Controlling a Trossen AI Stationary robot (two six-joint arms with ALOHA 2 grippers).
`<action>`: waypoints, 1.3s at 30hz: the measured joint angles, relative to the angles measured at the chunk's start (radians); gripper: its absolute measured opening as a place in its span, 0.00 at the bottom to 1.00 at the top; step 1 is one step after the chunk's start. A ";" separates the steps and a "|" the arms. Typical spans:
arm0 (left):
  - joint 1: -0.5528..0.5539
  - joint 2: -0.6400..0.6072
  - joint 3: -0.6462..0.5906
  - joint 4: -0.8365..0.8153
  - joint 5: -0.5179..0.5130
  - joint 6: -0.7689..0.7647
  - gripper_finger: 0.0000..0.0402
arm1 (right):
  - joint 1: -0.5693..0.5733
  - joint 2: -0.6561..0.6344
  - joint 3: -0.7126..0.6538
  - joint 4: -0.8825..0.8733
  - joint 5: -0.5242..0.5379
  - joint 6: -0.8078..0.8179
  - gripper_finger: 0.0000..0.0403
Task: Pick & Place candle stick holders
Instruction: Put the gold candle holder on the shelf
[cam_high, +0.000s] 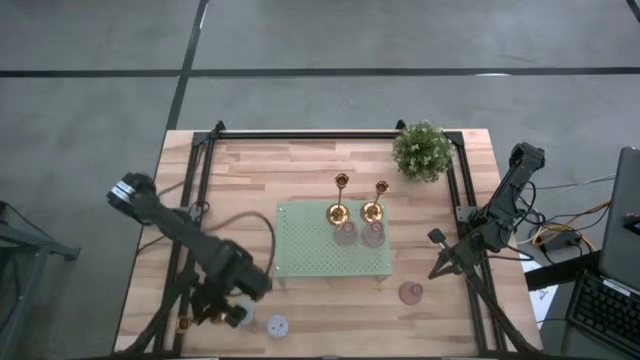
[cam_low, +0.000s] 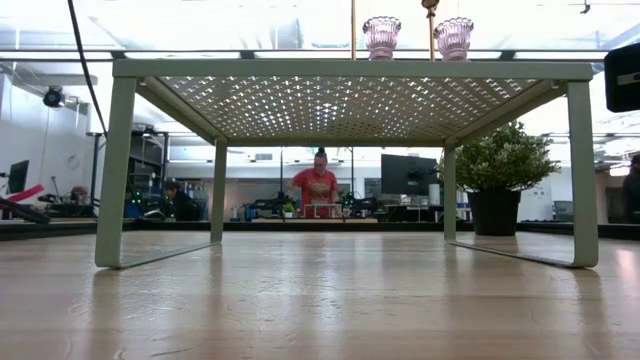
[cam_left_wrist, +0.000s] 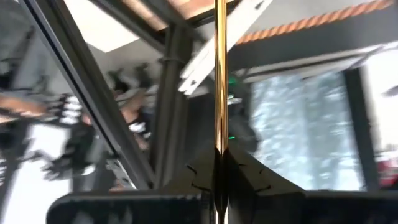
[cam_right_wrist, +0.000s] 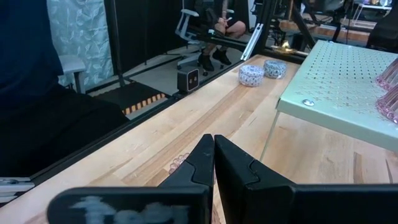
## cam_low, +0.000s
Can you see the black aluminium table frame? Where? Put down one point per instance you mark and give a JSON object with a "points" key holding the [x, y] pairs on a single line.
{"points": [[400, 226]]}

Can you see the black round fixture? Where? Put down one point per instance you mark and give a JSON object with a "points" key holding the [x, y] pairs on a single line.
{"points": [[53, 97]]}

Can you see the small potted plant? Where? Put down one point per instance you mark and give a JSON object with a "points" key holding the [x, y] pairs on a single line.
{"points": [[289, 209]]}

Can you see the small pale shelf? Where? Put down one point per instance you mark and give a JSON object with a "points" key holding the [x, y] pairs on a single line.
{"points": [[322, 204]]}

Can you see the pink bar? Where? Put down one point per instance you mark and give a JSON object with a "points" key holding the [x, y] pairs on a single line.
{"points": [[27, 192]]}

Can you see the pale green perforated metal shelf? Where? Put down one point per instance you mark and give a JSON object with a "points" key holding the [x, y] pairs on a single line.
{"points": [[350, 69]]}

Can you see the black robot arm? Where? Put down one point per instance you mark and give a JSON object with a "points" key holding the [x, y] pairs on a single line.
{"points": [[362, 205], [270, 205]]}

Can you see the gold metal candlestick holder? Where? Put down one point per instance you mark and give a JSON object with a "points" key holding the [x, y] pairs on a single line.
{"points": [[353, 30], [431, 35]]}

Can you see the green potted plant black pot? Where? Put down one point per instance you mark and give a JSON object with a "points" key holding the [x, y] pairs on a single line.
{"points": [[500, 160]]}

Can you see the white cylinder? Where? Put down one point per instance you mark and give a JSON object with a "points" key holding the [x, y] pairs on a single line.
{"points": [[434, 195]]}

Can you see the small black monitor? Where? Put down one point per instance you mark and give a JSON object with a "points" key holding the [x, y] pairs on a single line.
{"points": [[19, 177]]}

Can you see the glowing ceiling lamp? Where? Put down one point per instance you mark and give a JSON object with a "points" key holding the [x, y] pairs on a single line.
{"points": [[620, 170]]}

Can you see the dark storage rack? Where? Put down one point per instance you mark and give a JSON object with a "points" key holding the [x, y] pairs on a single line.
{"points": [[145, 150]]}

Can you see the black tube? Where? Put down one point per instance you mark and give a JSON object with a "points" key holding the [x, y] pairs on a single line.
{"points": [[30, 212]]}

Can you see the large black monitor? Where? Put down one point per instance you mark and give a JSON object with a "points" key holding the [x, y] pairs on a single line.
{"points": [[407, 175]]}

